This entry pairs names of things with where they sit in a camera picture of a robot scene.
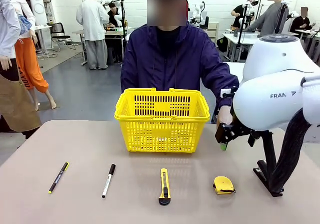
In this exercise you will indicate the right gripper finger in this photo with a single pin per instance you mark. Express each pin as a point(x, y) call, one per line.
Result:
point(223, 133)
point(251, 138)

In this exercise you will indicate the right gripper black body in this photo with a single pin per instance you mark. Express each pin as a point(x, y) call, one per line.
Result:
point(241, 130)

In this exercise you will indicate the yellow tape measure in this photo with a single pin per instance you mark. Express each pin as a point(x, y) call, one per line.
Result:
point(222, 184)

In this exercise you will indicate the yellow utility knife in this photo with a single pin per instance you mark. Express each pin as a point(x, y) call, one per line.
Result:
point(165, 191)

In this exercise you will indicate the black yellow highlighter pen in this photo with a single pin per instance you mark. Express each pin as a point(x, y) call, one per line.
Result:
point(58, 177)

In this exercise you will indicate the person's left forearm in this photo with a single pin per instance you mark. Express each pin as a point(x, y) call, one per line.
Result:
point(225, 86)

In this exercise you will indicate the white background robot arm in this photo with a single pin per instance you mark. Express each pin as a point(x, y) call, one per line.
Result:
point(250, 6)
point(197, 12)
point(117, 14)

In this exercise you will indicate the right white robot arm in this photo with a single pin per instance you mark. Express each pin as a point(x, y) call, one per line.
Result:
point(270, 83)

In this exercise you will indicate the yellow plastic shopping basket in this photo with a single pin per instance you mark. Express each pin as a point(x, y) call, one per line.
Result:
point(175, 119)

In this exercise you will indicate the person in purple jacket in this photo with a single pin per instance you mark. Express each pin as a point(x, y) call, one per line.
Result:
point(170, 63)

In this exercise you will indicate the person in grey sweater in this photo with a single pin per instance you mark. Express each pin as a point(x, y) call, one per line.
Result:
point(271, 18)

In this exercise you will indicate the standing person in black shirt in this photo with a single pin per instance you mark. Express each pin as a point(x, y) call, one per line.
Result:
point(238, 12)

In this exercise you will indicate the seated person black sweater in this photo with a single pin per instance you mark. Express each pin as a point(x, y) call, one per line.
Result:
point(301, 22)

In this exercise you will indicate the seated person in black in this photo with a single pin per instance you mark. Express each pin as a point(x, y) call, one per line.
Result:
point(113, 14)

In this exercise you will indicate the person in white coat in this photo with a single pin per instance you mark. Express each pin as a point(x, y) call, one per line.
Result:
point(91, 21)

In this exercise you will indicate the person's left hand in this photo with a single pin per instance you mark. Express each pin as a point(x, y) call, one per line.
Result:
point(225, 115)

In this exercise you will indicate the black stapler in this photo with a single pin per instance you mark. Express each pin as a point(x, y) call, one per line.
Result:
point(261, 171)

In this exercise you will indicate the large white table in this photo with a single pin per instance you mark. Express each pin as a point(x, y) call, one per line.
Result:
point(235, 71)

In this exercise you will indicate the dark bag on floor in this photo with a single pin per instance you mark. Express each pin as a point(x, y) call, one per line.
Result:
point(222, 44)

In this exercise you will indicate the white background table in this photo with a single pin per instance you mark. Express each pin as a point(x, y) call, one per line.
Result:
point(240, 39)

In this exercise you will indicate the beige drawer cabinet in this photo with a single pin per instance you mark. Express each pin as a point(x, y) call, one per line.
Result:
point(213, 32)

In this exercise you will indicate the background white desk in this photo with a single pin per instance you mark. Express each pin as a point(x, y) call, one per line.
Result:
point(312, 37)

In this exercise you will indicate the white marker black cap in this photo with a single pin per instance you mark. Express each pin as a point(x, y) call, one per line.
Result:
point(108, 182)

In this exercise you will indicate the grey background work table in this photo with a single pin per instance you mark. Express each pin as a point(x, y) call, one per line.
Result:
point(112, 34)

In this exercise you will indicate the black office chair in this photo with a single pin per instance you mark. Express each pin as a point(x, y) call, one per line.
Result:
point(58, 32)

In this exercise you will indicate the white black wrist camera mount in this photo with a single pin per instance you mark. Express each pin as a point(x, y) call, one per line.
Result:
point(225, 93)

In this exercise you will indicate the black camera stand pole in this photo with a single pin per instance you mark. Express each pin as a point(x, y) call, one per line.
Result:
point(123, 28)
point(242, 31)
point(281, 18)

